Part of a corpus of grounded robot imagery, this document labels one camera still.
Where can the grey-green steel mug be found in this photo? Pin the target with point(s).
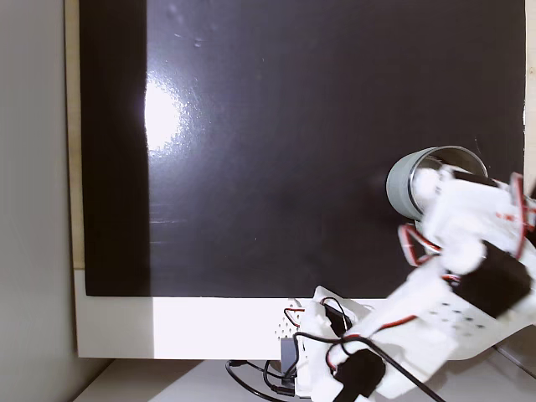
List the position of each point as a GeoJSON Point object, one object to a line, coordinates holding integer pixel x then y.
{"type": "Point", "coordinates": [398, 184]}

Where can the black mat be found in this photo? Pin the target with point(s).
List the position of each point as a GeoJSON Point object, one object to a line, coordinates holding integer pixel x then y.
{"type": "Point", "coordinates": [272, 167]}

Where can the dark grey box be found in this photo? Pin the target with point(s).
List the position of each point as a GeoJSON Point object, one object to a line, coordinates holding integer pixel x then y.
{"type": "Point", "coordinates": [288, 356]}

